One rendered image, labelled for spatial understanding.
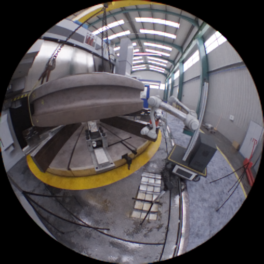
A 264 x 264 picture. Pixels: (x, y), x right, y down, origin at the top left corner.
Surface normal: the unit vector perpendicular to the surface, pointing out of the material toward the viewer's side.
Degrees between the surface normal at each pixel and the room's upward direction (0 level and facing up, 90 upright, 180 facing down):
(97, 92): 90
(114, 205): 0
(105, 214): 0
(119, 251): 0
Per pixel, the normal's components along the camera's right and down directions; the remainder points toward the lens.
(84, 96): 0.49, 0.41
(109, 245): 0.06, -0.90
